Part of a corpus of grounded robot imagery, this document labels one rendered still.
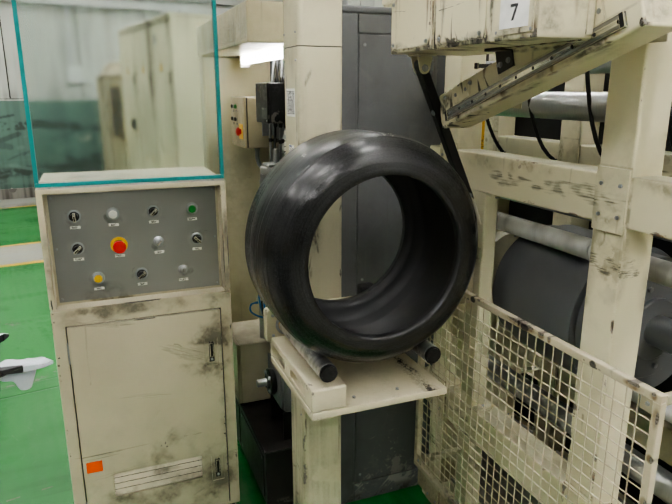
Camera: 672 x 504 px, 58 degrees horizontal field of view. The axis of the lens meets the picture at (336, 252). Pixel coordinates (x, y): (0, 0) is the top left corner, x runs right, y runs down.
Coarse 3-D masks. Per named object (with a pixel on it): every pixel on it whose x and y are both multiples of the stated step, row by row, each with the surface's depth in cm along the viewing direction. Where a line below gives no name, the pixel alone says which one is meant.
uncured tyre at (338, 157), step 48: (336, 144) 136; (384, 144) 136; (288, 192) 132; (336, 192) 132; (432, 192) 165; (288, 240) 131; (432, 240) 171; (288, 288) 134; (384, 288) 173; (432, 288) 166; (336, 336) 140; (384, 336) 146
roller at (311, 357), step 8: (280, 328) 172; (288, 336) 165; (296, 344) 159; (304, 352) 153; (312, 352) 150; (312, 360) 148; (320, 360) 146; (328, 360) 146; (312, 368) 148; (320, 368) 143; (328, 368) 143; (336, 368) 144; (320, 376) 143; (328, 376) 143; (336, 376) 144
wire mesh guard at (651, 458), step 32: (512, 320) 152; (576, 352) 132; (480, 384) 169; (640, 384) 117; (416, 416) 205; (448, 416) 188; (512, 416) 156; (576, 416) 134; (416, 448) 208; (448, 480) 191; (544, 480) 147; (608, 480) 128
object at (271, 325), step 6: (264, 312) 172; (270, 312) 172; (264, 318) 173; (270, 318) 172; (276, 318) 173; (264, 324) 173; (270, 324) 173; (276, 324) 173; (264, 330) 174; (270, 330) 173; (276, 330) 174; (264, 336) 175; (270, 336) 173; (276, 336) 174
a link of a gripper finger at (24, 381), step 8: (8, 360) 112; (16, 360) 112; (24, 360) 113; (32, 360) 113; (40, 360) 114; (48, 360) 115; (24, 368) 111; (32, 368) 112; (8, 376) 112; (16, 376) 112; (24, 376) 113; (32, 376) 114; (16, 384) 113; (24, 384) 113
